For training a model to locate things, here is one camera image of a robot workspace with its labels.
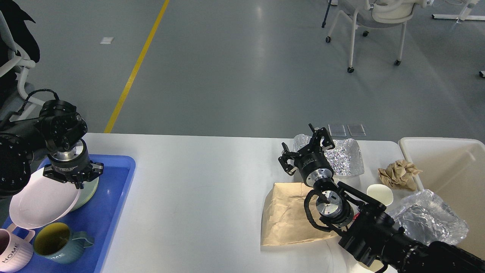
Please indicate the beige plastic bin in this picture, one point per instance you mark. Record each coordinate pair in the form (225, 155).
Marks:
(454, 169)

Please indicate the pink HOME mug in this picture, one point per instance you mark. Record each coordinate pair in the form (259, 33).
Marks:
(15, 252)

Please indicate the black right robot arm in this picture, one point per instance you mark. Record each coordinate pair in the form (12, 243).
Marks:
(367, 232)

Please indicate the brown paper bag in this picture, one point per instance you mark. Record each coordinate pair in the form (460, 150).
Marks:
(283, 217)

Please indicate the white office chair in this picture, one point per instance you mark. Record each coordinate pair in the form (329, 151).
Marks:
(19, 62)
(376, 14)

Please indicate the white table base far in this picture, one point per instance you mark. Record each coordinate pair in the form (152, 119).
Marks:
(464, 14)

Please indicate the white office chair left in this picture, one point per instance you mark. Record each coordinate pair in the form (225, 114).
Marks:
(19, 62)

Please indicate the white paper cup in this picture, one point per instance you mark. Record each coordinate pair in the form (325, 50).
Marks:
(381, 193)
(354, 266)

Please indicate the pink plate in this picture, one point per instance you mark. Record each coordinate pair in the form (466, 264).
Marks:
(42, 201)

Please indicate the crumpled aluminium foil sheet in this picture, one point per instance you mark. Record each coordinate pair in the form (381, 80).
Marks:
(345, 159)

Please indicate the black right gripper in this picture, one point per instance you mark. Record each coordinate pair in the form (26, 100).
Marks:
(313, 166)

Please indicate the right floor socket plate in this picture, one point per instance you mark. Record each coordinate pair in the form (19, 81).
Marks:
(357, 130)

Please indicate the left floor socket plate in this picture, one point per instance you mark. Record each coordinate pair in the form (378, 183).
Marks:
(337, 130)

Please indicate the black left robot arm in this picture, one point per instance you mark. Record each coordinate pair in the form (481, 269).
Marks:
(57, 134)

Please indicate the white paper on floor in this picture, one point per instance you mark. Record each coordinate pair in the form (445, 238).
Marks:
(106, 40)

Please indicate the light green plate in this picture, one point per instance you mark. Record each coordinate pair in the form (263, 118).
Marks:
(88, 191)

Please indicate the teal mug yellow inside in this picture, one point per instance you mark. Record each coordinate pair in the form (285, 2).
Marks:
(57, 242)

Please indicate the foil tray in plastic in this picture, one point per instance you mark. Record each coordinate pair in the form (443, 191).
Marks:
(426, 218)

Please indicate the black jacket on chair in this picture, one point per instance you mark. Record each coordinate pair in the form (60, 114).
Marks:
(15, 18)

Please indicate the blue plastic tray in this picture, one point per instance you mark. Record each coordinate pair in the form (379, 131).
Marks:
(98, 217)

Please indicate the white office chair right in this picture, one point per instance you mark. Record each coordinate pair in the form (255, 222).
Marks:
(376, 14)

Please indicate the floor socket plate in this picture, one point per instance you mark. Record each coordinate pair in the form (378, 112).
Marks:
(337, 130)
(357, 130)

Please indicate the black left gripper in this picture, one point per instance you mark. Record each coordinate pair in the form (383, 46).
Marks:
(73, 165)

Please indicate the crumpled brown paper ball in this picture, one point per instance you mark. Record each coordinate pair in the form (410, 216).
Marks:
(399, 175)

